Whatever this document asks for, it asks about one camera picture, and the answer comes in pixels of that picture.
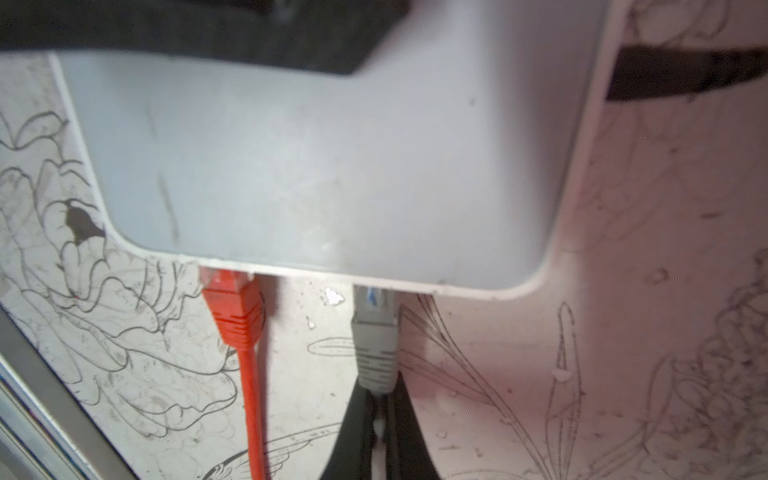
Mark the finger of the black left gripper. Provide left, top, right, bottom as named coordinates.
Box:
left=1, top=0, right=410, bottom=75

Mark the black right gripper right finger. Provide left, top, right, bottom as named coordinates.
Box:
left=384, top=373, right=441, bottom=480

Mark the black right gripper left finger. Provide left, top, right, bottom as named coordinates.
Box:
left=320, top=381, right=379, bottom=480

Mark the white network switch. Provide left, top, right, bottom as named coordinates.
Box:
left=49, top=1, right=630, bottom=299

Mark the red ethernet cable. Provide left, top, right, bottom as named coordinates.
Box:
left=199, top=267, right=269, bottom=480

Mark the black power adapter cable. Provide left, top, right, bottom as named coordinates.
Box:
left=605, top=44, right=768, bottom=102

